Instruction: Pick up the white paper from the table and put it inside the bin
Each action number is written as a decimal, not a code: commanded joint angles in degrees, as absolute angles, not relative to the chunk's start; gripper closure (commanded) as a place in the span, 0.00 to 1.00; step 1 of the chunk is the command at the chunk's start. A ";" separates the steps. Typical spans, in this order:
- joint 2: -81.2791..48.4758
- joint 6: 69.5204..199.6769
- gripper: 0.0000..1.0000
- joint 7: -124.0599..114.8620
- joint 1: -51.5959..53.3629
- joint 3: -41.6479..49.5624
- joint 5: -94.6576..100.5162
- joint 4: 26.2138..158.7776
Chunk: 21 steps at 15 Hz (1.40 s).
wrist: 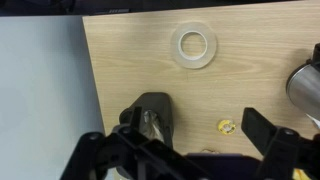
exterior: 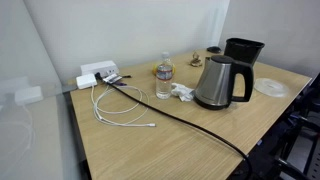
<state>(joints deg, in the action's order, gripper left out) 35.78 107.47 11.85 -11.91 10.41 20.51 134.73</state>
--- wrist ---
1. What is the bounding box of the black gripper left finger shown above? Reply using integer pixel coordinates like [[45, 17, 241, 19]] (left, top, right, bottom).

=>
[[59, 105, 214, 180]]

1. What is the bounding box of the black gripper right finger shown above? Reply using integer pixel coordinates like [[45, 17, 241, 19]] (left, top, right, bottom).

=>
[[240, 107, 320, 180]]

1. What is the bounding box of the black plastic bin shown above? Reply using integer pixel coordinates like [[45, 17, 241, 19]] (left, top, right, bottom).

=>
[[118, 92, 175, 149]]

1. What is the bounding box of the small yellow striped squash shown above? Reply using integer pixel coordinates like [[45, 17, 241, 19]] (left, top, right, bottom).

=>
[[217, 119, 237, 135]]

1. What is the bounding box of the clear tape roll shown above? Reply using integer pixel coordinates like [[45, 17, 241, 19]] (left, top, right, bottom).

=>
[[170, 21, 218, 70]]

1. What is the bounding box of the steel kettle with black handle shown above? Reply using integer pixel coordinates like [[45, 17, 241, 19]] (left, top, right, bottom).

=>
[[285, 42, 320, 132]]

